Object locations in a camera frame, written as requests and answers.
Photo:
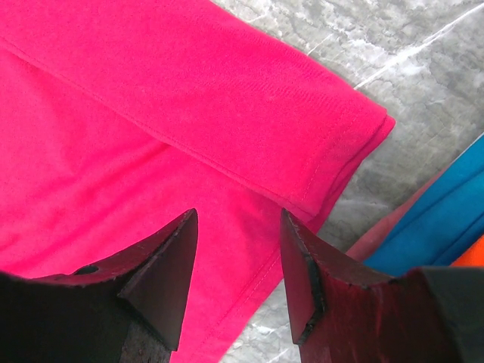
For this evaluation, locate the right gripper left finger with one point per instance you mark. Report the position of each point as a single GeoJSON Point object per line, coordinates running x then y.
{"type": "Point", "coordinates": [129, 307]}

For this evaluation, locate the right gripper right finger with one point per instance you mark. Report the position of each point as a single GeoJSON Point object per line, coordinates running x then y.
{"type": "Point", "coordinates": [343, 311]}

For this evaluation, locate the pink t-shirt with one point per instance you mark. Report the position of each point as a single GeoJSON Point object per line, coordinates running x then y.
{"type": "Point", "coordinates": [117, 116]}

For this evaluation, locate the folded mauve t-shirt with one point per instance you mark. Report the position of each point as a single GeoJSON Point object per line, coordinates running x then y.
{"type": "Point", "coordinates": [374, 237]}

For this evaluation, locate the folded blue t-shirt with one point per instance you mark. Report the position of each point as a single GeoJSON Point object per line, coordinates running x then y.
{"type": "Point", "coordinates": [442, 224]}

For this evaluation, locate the folded orange t-shirt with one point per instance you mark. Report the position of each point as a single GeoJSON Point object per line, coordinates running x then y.
{"type": "Point", "coordinates": [473, 256]}

